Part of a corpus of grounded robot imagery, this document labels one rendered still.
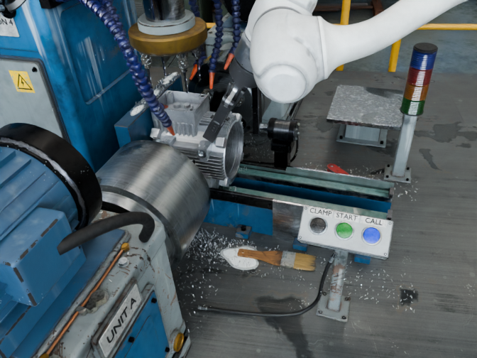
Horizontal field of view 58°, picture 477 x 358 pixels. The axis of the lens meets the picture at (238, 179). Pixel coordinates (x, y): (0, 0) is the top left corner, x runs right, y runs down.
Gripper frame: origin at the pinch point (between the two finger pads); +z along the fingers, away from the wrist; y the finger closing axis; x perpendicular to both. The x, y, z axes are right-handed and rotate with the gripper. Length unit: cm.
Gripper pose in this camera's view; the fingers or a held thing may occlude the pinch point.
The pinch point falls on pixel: (214, 128)
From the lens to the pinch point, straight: 105.1
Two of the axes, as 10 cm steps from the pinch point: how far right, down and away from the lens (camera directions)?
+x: 8.4, 5.3, 0.6
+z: -4.3, 6.1, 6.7
